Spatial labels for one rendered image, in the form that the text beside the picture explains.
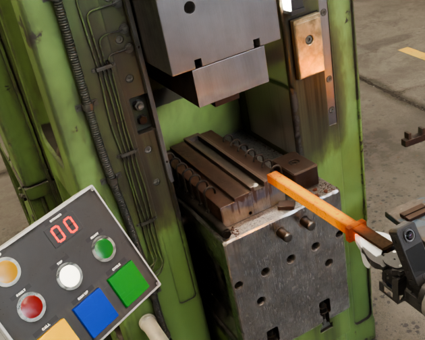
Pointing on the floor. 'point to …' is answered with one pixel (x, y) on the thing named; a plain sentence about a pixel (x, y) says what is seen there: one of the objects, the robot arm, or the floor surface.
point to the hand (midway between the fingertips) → (363, 233)
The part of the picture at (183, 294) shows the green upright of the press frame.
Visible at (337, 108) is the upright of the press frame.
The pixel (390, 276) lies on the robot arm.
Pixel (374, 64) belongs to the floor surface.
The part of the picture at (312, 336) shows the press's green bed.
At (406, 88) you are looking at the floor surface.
